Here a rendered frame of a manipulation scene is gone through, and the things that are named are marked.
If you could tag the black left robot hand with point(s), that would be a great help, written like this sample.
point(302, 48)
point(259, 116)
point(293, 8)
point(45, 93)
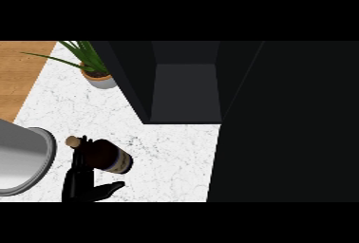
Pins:
point(79, 186)

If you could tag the dark brown wine bottle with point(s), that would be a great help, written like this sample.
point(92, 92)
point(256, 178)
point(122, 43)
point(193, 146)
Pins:
point(106, 155)

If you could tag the dark grey cabinet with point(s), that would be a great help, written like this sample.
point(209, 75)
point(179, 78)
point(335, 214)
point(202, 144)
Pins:
point(185, 91)

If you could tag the grey rounded sink basin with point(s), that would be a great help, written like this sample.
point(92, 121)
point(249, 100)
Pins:
point(21, 161)

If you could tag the green potted plant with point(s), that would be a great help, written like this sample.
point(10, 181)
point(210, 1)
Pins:
point(89, 66)

